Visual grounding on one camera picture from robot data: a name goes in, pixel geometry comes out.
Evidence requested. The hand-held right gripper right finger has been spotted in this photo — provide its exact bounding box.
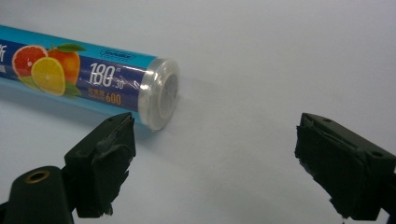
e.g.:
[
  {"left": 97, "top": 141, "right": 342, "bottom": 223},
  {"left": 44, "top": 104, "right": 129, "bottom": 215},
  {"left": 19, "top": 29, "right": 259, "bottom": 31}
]
[{"left": 294, "top": 112, "right": 396, "bottom": 221}]

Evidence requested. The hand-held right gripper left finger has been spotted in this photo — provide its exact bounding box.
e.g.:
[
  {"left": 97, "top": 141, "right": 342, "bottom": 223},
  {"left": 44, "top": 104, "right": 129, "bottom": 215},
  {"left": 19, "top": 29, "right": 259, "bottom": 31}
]
[{"left": 64, "top": 112, "right": 137, "bottom": 218}]

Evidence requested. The blue cling film roll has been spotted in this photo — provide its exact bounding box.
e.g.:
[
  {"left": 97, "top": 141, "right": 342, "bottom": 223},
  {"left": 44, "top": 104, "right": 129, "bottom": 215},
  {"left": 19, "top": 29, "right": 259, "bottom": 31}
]
[{"left": 0, "top": 24, "right": 181, "bottom": 132}]

